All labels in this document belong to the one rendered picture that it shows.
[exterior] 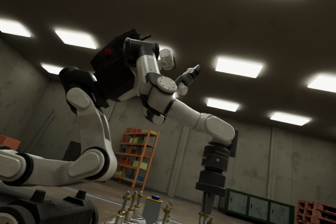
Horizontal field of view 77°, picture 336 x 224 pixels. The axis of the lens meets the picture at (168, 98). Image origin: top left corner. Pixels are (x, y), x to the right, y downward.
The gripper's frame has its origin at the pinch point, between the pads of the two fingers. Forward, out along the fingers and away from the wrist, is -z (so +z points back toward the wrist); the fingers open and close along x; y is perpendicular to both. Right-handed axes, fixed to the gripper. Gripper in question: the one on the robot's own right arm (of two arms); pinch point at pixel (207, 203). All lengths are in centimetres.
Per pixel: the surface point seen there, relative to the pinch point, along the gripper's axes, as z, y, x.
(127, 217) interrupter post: -10.5, 20.9, 10.8
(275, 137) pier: 318, -761, 599
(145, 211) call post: -10.7, 6.1, 32.9
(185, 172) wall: 72, -463, 798
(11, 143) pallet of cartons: -3, 131, 422
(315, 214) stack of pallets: 29, -507, 273
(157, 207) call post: -7.7, 2.0, 30.6
